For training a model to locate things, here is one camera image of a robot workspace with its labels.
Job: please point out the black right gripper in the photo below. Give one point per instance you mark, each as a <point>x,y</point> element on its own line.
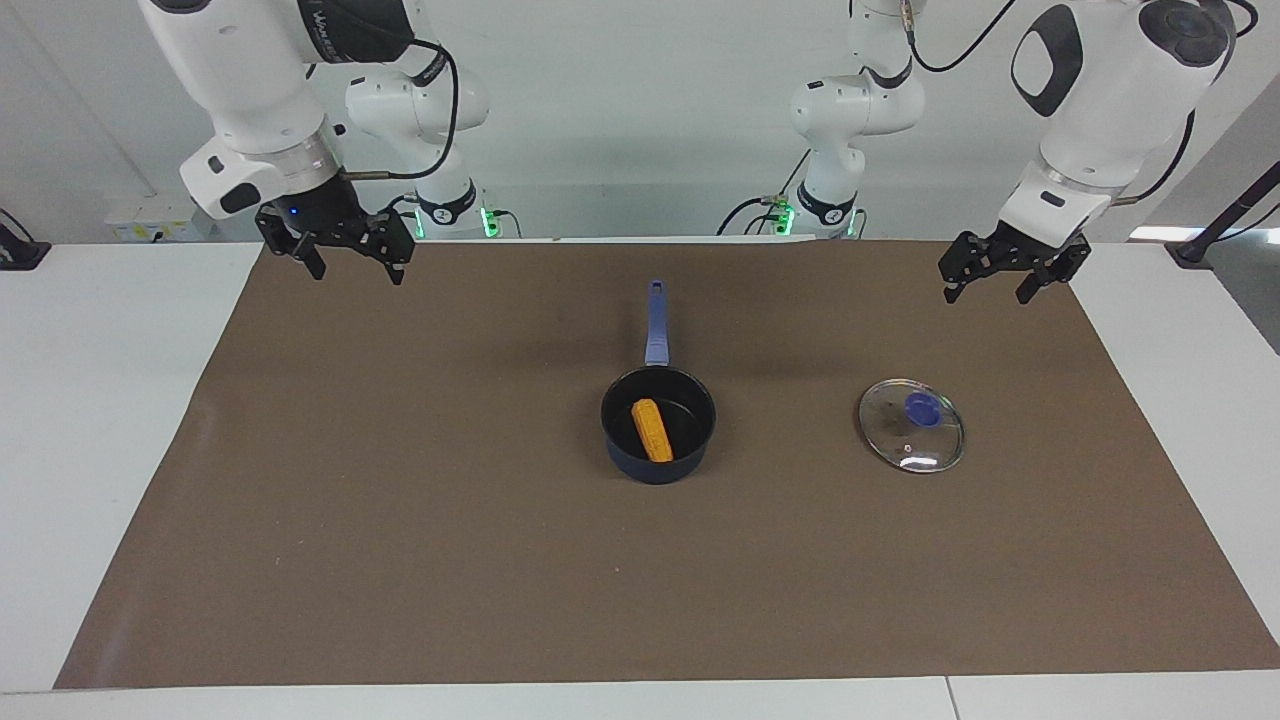
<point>325,215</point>

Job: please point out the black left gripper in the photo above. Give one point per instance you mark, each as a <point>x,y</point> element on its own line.
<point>1010,250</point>

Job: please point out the glass lid with blue knob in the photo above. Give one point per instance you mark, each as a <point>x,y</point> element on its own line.
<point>920,410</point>

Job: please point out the orange corn cob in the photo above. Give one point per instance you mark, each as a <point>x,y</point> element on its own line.
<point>652,430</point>

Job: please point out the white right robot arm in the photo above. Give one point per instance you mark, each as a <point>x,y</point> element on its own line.
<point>250,80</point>

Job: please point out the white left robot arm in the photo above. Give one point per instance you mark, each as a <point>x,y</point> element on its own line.
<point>1100,90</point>

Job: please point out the white power strip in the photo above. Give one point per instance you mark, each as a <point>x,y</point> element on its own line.
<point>150,225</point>

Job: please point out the black stand with pole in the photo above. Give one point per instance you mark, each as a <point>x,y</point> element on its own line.
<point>1230,215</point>

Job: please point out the brown table mat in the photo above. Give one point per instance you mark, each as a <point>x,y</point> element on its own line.
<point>500,560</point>

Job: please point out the black stand base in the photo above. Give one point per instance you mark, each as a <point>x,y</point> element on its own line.
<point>20,255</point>

